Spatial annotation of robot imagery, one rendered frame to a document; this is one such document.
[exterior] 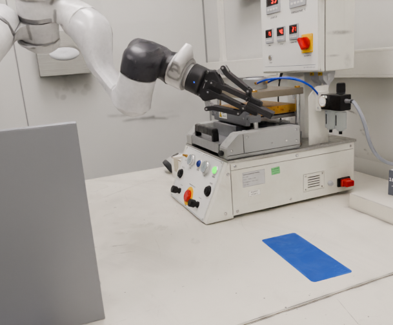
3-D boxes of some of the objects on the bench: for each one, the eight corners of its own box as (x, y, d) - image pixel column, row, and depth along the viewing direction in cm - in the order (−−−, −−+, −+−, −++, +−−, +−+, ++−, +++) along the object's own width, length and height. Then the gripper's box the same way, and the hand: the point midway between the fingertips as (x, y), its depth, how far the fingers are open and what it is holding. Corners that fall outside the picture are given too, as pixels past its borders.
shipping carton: (211, 169, 177) (210, 149, 174) (224, 175, 165) (223, 154, 163) (171, 176, 170) (170, 155, 168) (182, 183, 158) (180, 161, 156)
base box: (293, 170, 164) (292, 129, 160) (361, 195, 130) (362, 142, 126) (169, 194, 146) (164, 148, 142) (211, 230, 112) (207, 170, 108)
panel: (171, 195, 144) (187, 146, 143) (203, 222, 117) (224, 161, 115) (166, 193, 143) (182, 144, 142) (197, 220, 116) (218, 160, 114)
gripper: (204, 51, 106) (286, 89, 101) (188, 97, 111) (265, 135, 106) (193, 53, 99) (281, 93, 94) (176, 100, 105) (259, 141, 99)
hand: (260, 109), depth 101 cm, fingers closed
